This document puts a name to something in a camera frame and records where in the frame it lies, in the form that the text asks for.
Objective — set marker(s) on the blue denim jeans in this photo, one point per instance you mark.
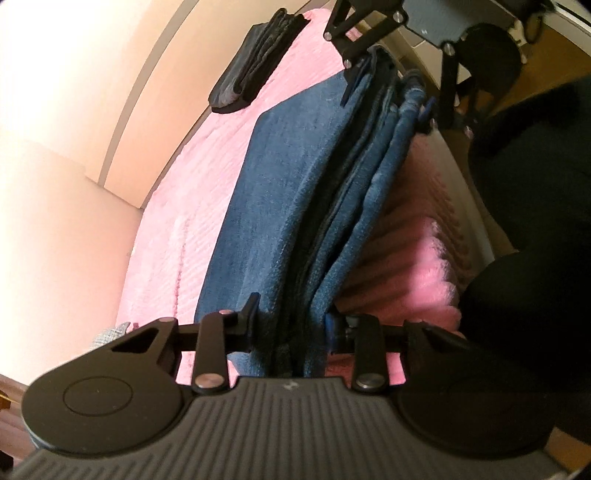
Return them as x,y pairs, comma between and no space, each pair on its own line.
277,184

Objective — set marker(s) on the grey striped pillow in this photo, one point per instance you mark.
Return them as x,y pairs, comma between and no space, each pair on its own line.
108,336

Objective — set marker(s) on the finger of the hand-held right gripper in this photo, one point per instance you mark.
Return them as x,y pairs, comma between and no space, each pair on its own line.
356,69
448,83

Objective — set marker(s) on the dark grey garment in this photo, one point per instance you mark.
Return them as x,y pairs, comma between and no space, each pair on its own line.
258,64

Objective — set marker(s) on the person's black clothing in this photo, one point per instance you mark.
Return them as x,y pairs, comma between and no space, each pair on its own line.
535,207

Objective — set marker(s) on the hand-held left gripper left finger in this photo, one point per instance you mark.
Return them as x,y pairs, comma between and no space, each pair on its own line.
247,323

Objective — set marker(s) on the pink ribbed bed blanket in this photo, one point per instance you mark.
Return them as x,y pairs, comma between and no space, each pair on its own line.
184,207

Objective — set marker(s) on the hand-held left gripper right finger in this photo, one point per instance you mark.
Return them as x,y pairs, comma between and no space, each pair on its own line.
330,328

